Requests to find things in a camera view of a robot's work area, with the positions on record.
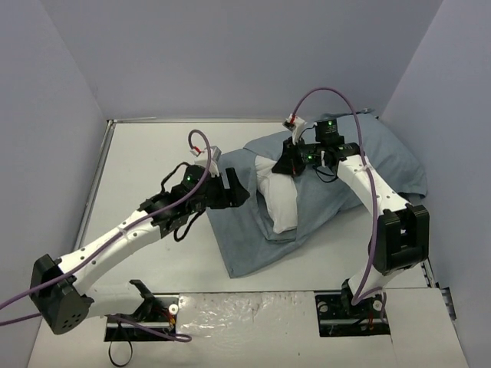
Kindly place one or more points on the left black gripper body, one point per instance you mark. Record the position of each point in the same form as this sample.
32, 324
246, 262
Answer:
225, 188

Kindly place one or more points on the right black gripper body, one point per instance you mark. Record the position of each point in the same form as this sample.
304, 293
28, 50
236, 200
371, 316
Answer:
293, 158

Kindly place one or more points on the white pillow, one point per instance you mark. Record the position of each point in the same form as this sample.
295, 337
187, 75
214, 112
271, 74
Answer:
278, 199

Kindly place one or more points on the blue patterned pillowcase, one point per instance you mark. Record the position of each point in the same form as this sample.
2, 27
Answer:
245, 235

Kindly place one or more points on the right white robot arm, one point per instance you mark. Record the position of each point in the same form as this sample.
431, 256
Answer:
400, 230

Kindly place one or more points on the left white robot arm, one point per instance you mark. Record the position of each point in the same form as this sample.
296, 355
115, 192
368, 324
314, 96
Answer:
64, 288

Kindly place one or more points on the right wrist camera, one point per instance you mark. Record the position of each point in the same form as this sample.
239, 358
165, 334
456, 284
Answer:
296, 125

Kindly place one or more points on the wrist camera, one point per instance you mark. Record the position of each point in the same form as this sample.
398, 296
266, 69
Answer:
296, 125
203, 156

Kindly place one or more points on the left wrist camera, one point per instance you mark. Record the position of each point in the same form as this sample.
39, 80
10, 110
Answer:
203, 156

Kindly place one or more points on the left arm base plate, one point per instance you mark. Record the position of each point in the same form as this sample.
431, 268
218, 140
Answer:
160, 317

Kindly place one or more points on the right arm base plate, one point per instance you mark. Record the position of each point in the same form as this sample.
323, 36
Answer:
337, 317

